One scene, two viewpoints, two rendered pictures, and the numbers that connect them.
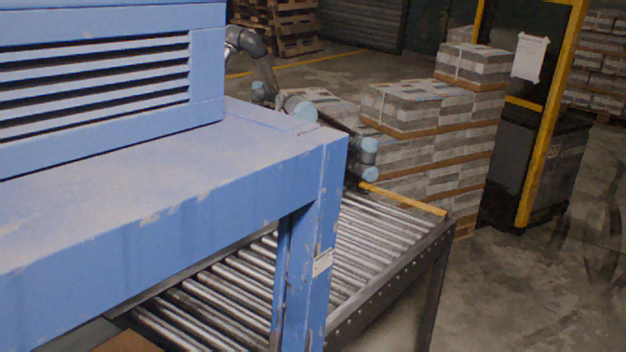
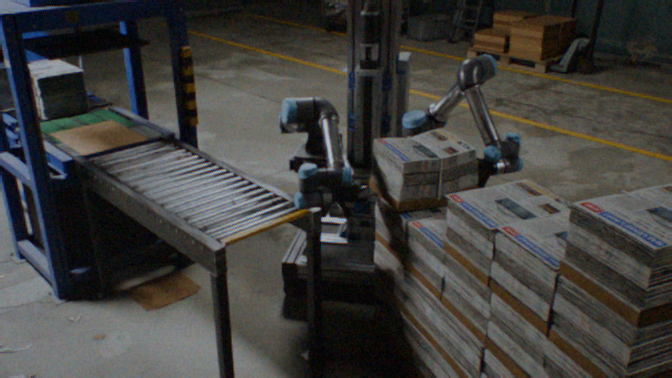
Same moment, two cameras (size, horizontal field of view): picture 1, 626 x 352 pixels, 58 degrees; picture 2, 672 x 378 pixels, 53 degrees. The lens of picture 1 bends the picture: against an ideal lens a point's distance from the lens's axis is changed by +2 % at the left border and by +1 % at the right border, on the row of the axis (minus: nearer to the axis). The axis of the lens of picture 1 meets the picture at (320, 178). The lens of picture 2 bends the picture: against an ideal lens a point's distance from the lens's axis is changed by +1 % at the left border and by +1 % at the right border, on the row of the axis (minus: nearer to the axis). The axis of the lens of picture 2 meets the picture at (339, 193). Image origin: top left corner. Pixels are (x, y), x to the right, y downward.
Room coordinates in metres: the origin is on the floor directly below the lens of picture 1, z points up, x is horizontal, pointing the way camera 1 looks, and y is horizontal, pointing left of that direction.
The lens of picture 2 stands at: (3.18, -2.63, 2.06)
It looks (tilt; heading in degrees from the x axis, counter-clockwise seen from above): 24 degrees down; 105
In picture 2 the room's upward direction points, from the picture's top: straight up
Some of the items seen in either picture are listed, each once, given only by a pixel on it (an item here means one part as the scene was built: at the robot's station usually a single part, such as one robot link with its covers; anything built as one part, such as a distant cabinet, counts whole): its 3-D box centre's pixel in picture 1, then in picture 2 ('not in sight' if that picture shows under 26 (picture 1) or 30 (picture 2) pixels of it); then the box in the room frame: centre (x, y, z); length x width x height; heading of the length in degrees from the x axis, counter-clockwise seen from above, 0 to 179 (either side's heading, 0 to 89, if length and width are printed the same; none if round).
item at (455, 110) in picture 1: (433, 105); (567, 270); (3.41, -0.66, 0.95); 0.38 x 0.29 x 0.23; 39
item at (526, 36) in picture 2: not in sight; (523, 39); (3.24, 6.58, 0.28); 1.20 x 0.83 x 0.57; 148
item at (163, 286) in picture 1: (259, 246); (231, 178); (1.85, 0.21, 0.74); 1.34 x 0.05 x 0.12; 148
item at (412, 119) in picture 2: not in sight; (415, 125); (2.72, 0.56, 0.98); 0.13 x 0.12 x 0.14; 59
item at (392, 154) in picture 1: (371, 194); (477, 331); (3.14, -0.32, 0.42); 1.17 x 0.39 x 0.83; 128
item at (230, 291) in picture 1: (251, 304); (153, 166); (1.44, 0.17, 0.77); 0.47 x 0.05 x 0.05; 58
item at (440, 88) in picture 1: (436, 87); (572, 236); (3.41, -0.65, 1.06); 0.37 x 0.28 x 0.01; 39
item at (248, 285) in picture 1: (265, 295); (159, 170); (1.49, 0.14, 0.77); 0.47 x 0.05 x 0.05; 58
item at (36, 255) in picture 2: not in sight; (105, 195); (0.85, 0.54, 0.38); 0.94 x 0.69 x 0.63; 58
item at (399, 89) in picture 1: (405, 91); (510, 202); (3.21, -0.44, 1.06); 0.37 x 0.29 x 0.01; 38
